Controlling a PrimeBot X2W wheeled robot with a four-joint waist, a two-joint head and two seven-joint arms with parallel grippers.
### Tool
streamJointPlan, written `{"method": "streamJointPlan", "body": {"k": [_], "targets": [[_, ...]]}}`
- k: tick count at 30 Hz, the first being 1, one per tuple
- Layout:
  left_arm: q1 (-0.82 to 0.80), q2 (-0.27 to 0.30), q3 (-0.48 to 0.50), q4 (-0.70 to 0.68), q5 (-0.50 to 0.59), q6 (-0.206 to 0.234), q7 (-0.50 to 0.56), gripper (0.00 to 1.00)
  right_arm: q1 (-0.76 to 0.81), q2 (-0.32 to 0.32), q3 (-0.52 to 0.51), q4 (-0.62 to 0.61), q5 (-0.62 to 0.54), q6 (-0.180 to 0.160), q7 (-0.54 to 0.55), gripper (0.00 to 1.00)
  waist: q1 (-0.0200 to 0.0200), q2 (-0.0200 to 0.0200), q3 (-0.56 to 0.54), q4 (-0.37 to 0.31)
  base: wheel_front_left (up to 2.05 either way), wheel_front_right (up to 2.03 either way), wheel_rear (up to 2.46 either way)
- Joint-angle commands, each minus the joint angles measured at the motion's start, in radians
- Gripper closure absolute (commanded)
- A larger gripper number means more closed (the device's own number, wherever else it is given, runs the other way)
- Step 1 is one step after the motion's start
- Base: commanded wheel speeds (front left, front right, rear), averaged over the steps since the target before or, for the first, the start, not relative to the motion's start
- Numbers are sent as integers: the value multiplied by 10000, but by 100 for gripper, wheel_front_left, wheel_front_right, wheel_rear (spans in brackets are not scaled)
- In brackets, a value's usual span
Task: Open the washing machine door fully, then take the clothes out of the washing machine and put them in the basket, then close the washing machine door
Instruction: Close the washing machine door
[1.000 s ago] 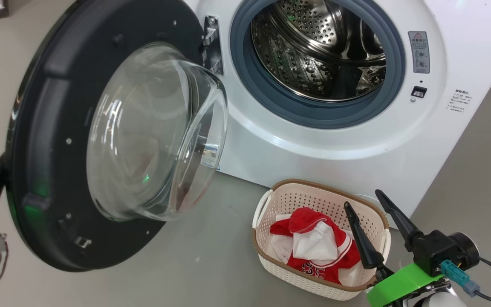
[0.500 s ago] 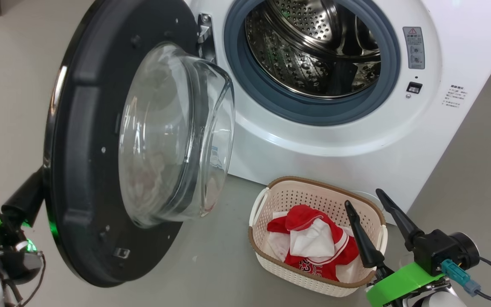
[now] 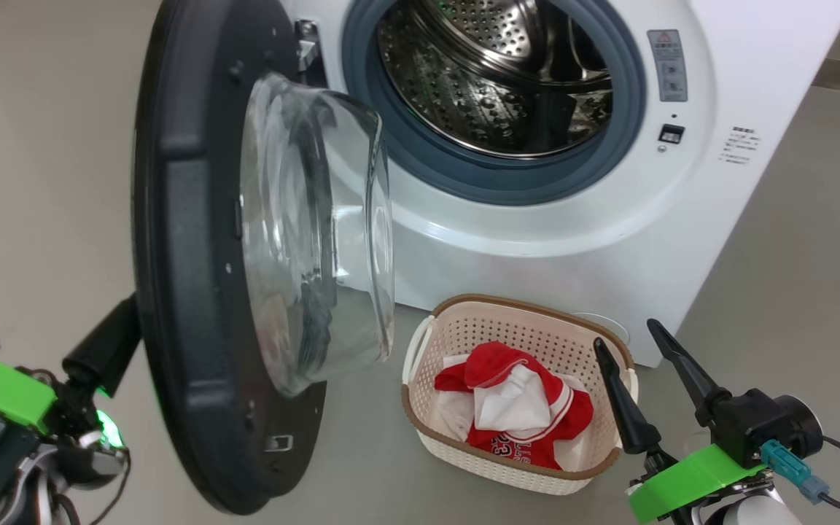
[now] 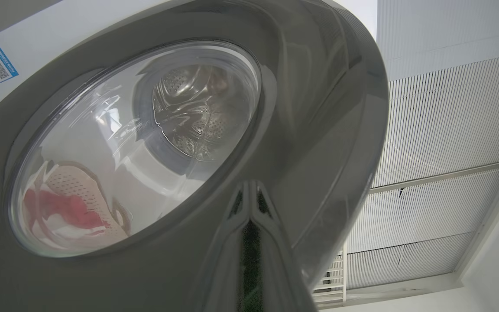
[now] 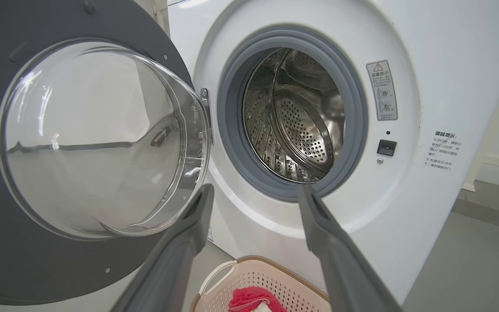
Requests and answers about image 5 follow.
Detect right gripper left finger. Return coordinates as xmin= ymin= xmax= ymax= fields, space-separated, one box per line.
xmin=110 ymin=183 xmax=215 ymax=312

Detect white front-load washing machine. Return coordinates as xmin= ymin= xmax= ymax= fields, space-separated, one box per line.
xmin=167 ymin=0 xmax=499 ymax=304

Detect black washer door latch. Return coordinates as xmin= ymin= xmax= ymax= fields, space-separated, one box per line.
xmin=376 ymin=139 xmax=398 ymax=157

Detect grey warning sticker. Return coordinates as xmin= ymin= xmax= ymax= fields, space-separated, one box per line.
xmin=366 ymin=60 xmax=398 ymax=121

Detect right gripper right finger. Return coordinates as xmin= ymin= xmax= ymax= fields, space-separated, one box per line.
xmin=297 ymin=183 xmax=402 ymax=312

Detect red shorts with white trim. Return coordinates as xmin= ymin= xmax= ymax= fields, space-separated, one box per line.
xmin=228 ymin=286 xmax=288 ymax=312

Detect cream laundry basket brown rim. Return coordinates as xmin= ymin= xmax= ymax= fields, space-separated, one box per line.
xmin=189 ymin=255 xmax=332 ymax=312

